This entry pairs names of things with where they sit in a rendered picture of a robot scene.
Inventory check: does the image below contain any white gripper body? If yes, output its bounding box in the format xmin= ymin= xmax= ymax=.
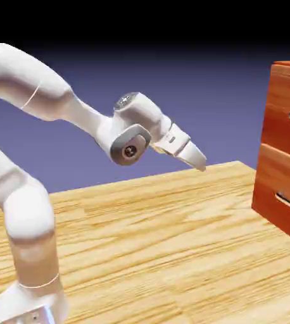
xmin=177 ymin=140 xmax=208 ymax=172

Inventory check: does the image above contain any reddish wooden drawer front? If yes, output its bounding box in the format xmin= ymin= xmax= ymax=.
xmin=251 ymin=143 xmax=290 ymax=248
xmin=260 ymin=64 xmax=290 ymax=161

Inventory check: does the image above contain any reddish wooden cabinet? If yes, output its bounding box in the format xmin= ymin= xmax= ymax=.
xmin=251 ymin=59 xmax=290 ymax=248

